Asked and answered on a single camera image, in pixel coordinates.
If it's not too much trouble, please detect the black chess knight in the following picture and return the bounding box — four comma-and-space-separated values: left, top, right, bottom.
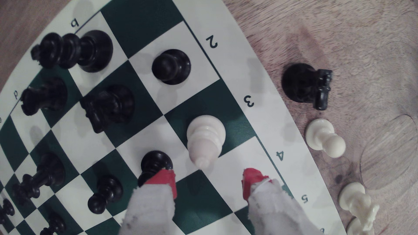
20, 77, 68, 117

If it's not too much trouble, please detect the black knight on board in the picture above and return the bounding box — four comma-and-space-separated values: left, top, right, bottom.
80, 84, 136, 134

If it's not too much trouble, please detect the white chess knight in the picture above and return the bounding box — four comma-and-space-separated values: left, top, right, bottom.
338, 182, 380, 232

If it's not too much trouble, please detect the white chess bishop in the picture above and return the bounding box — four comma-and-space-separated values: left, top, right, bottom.
186, 114, 227, 170

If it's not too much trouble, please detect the white chess piece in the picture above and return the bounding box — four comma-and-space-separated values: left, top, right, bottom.
346, 217, 375, 235

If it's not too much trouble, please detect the white chess pawn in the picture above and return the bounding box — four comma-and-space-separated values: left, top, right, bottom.
305, 118, 347, 159

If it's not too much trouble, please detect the black chess queen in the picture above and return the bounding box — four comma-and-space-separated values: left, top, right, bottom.
30, 30, 114, 73

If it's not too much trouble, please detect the black knight off board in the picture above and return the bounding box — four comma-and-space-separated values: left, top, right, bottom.
281, 63, 333, 111

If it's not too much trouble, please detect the red-tipped white-wrapped gripper finger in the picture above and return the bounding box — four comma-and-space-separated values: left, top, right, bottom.
118, 169, 178, 235
242, 168, 324, 235

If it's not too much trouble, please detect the green and white chess mat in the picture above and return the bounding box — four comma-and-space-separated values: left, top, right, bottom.
0, 0, 347, 235

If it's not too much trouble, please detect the black chess pawn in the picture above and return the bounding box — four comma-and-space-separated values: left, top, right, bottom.
39, 212, 67, 235
87, 175, 124, 215
0, 198, 15, 225
137, 150, 174, 187
152, 49, 192, 86

